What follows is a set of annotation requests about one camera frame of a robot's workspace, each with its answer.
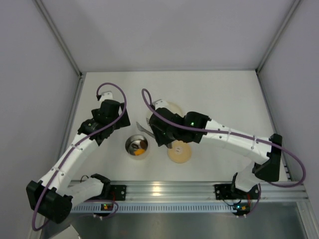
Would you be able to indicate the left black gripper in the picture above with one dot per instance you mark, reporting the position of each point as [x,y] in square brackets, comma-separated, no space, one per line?
[122,118]

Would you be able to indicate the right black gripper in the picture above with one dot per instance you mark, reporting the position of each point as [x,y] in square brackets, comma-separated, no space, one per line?
[159,134]

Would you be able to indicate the metal serving tongs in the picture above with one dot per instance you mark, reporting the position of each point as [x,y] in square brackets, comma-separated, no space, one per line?
[160,137]

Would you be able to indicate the steel lunch box bowl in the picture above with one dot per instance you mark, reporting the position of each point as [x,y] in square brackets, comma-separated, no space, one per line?
[136,139]

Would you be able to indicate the orange fish-shaped food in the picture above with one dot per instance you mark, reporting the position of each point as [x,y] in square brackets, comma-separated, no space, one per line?
[139,151]

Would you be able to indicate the dark brown chocolate piece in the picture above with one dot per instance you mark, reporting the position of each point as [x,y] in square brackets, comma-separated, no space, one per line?
[135,146]

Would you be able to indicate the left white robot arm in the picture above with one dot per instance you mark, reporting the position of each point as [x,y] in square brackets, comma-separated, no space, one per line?
[52,196]

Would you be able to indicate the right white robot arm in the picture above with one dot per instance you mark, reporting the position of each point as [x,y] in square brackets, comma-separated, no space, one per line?
[264,153]

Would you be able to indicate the beige round lid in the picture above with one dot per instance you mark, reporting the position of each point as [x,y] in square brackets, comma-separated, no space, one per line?
[180,152]

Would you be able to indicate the cream round plate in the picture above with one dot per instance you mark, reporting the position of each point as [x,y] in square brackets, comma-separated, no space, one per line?
[174,108]

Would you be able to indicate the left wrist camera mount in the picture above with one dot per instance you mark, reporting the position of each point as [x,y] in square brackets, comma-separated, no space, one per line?
[105,96]

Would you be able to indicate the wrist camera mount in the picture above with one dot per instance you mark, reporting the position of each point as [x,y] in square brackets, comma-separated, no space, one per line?
[105,96]
[160,104]

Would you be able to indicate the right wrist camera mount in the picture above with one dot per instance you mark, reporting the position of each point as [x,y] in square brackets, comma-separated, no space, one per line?
[160,104]

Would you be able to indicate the left black base bracket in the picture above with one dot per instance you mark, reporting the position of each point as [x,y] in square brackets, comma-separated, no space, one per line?
[118,192]

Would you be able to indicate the black base bracket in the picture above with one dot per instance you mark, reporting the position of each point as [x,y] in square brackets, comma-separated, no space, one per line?
[223,191]
[118,192]

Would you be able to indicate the right black base bracket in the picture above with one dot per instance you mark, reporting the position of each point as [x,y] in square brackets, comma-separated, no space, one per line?
[223,191]

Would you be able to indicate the slotted cable duct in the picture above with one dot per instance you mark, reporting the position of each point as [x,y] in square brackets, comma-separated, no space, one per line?
[122,207]

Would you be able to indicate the aluminium mounting rail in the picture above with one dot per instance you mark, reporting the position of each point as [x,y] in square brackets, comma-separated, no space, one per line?
[157,191]

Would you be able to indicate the left aluminium frame post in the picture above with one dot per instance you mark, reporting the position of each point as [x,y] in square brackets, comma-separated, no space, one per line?
[57,35]

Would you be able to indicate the aluminium frame post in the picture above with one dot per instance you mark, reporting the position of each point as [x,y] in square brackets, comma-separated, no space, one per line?
[286,19]
[57,35]

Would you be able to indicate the right aluminium frame post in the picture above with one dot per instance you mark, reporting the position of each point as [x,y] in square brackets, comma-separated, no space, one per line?
[286,19]

